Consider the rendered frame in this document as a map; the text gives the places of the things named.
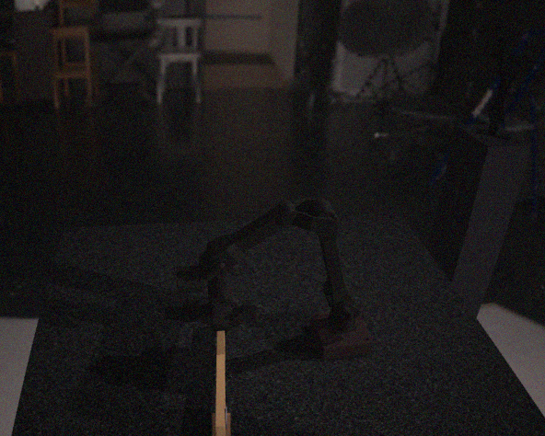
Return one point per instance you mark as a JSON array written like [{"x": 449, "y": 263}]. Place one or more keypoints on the long wooden plank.
[{"x": 220, "y": 399}]

